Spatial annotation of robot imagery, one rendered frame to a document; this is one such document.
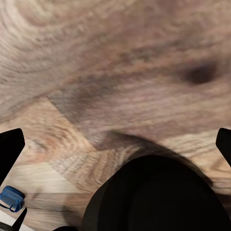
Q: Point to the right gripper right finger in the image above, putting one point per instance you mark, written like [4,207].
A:
[223,143]

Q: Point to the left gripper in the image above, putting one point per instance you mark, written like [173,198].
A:
[19,221]

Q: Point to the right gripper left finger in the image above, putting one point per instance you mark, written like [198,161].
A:
[12,143]

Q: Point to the sandal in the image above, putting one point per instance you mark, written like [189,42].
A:
[13,198]

